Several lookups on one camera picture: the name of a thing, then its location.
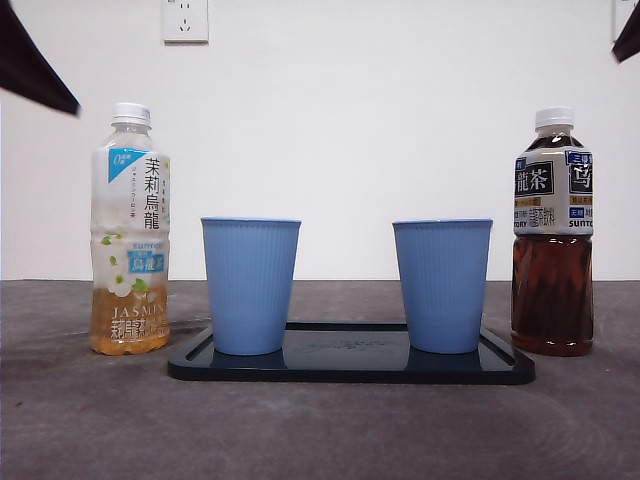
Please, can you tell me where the dark oolong tea bottle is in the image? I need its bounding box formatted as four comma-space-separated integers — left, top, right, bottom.
509, 106, 596, 357

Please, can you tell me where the white wall socket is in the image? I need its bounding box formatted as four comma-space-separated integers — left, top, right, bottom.
162, 0, 209, 45

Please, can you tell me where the pale jasmine tea bottle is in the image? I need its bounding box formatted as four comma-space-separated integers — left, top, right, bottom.
88, 102, 173, 357

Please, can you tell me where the blue ribbed plastic cup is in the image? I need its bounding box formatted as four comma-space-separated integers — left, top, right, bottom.
391, 217, 495, 355
199, 215, 303, 357

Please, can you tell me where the dark teal rectangular tray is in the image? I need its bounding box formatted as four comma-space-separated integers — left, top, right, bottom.
166, 322, 537, 386

